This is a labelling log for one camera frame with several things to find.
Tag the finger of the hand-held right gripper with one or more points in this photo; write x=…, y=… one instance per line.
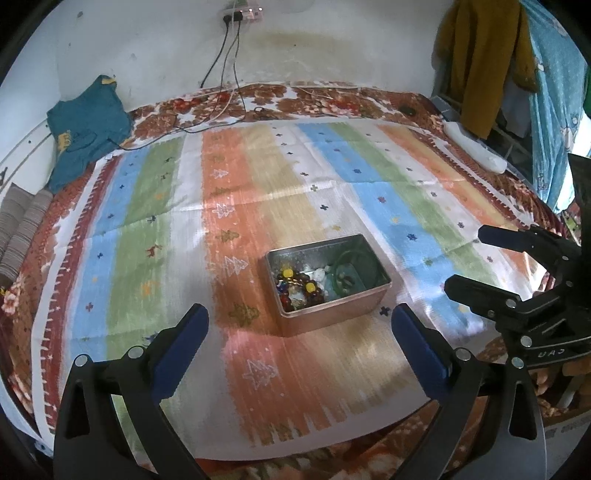
x=475, y=293
x=501, y=237

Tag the light blue printed cloth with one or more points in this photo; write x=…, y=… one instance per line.
x=554, y=92

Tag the green jade bangle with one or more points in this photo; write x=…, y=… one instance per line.
x=369, y=272

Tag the small black round object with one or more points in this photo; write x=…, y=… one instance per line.
x=408, y=110

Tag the white side panel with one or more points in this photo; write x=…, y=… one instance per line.
x=23, y=157

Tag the white power strip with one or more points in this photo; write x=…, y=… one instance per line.
x=475, y=147

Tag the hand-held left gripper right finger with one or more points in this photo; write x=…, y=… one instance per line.
x=418, y=350

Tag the rectangular metal tin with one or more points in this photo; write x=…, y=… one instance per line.
x=323, y=318

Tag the wall socket with plugs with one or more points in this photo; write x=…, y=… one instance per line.
x=242, y=9

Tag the colourful striped mat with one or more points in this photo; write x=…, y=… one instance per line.
x=138, y=230

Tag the striped cushion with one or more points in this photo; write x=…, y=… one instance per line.
x=21, y=221

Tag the mustard hanging garment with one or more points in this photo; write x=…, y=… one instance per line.
x=485, y=55

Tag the teal shirt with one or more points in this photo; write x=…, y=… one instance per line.
x=87, y=124

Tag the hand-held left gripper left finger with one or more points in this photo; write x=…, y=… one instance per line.
x=182, y=350

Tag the metal clothes rack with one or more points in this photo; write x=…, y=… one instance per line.
x=508, y=138

